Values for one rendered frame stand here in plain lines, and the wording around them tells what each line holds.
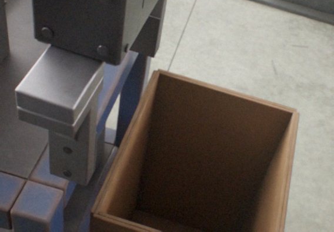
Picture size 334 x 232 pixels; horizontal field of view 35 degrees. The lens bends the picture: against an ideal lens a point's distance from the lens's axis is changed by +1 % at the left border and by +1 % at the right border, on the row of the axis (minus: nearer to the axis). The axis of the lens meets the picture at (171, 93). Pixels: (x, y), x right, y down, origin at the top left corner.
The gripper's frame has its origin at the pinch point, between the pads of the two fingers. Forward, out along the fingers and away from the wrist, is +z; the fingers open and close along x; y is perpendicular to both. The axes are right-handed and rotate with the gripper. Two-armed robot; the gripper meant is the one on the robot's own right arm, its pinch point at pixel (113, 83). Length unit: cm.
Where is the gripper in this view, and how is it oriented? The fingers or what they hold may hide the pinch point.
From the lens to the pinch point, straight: 38.0
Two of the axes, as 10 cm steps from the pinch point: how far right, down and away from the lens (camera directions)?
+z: -1.4, 6.9, 7.1
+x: -3.0, 6.6, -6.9
